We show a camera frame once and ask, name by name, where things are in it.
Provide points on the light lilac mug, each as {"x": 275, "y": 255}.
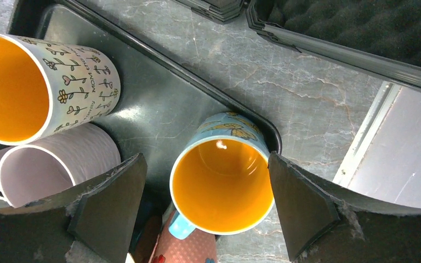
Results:
{"x": 53, "y": 164}

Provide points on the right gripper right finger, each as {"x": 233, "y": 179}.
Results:
{"x": 325, "y": 222}

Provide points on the black poker chip case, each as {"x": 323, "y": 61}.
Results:
{"x": 382, "y": 38}

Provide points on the floral mug yellow inside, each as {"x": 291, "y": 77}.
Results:
{"x": 48, "y": 87}

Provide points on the pink dotted white mug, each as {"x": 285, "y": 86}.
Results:
{"x": 199, "y": 247}

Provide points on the blue butterfly mug yellow inside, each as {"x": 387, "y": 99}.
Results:
{"x": 220, "y": 182}

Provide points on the black tray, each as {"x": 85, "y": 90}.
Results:
{"x": 161, "y": 104}

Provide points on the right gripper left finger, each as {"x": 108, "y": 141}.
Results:
{"x": 89, "y": 222}

